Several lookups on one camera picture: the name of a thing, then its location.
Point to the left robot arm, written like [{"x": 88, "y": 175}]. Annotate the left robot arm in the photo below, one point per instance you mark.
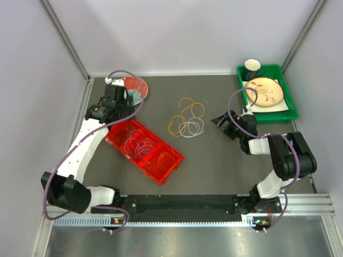
[{"x": 64, "y": 188}]

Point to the green plastic bin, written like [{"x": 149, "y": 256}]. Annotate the green plastic bin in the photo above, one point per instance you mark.
[{"x": 273, "y": 71}]

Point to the dark green mug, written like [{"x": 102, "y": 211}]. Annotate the dark green mug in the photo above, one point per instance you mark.
[{"x": 252, "y": 69}]

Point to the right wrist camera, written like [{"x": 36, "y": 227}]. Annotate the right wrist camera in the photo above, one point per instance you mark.
[{"x": 247, "y": 110}]

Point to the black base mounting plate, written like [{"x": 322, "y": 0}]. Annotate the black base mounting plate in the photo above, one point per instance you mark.
[{"x": 193, "y": 208}]

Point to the aluminium frame rail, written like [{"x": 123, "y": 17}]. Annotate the aluminium frame rail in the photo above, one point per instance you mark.
[{"x": 113, "y": 218}]

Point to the beige bird plate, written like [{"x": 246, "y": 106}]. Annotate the beige bird plate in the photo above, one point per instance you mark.
[{"x": 266, "y": 92}]

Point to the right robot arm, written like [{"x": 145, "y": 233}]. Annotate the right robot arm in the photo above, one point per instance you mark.
[{"x": 291, "y": 158}]

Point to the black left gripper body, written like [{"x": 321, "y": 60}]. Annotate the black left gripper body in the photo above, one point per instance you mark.
[{"x": 126, "y": 105}]

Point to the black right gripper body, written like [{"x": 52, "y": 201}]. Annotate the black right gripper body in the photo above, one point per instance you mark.
[{"x": 232, "y": 133}]

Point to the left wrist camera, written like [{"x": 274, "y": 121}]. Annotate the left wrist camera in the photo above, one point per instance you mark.
[{"x": 115, "y": 82}]

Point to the red compartment tray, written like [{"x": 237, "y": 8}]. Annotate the red compartment tray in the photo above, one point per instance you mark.
[{"x": 153, "y": 156}]

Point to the red floral plate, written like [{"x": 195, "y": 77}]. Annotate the red floral plate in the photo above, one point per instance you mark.
[{"x": 138, "y": 90}]

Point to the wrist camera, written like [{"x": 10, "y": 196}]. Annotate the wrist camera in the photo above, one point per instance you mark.
[
  {"x": 247, "y": 110},
  {"x": 115, "y": 82}
]

